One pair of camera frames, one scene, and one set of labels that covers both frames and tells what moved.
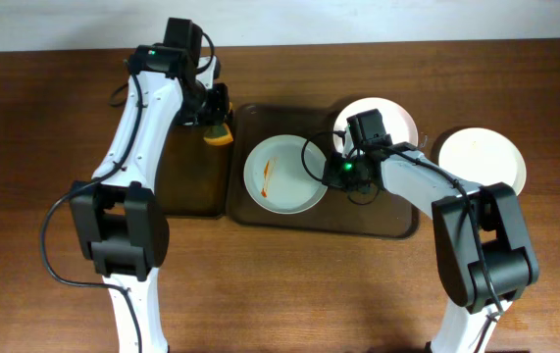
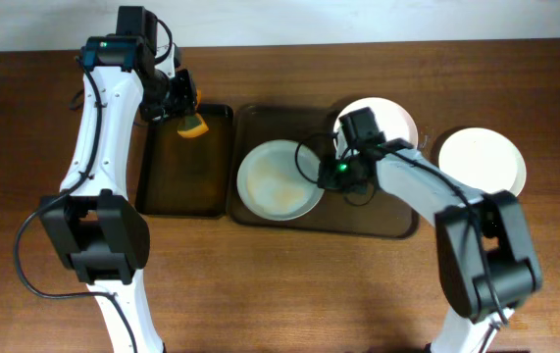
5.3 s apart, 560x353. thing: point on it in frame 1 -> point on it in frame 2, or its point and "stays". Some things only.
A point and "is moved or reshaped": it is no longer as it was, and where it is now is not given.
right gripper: x=334 y=173 stays
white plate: x=482 y=157 stays
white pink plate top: x=398 y=122 stays
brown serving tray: x=336 y=214 stays
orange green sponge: x=219 y=134 -> x=193 y=126
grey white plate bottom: x=283 y=174 is moved or reshaped
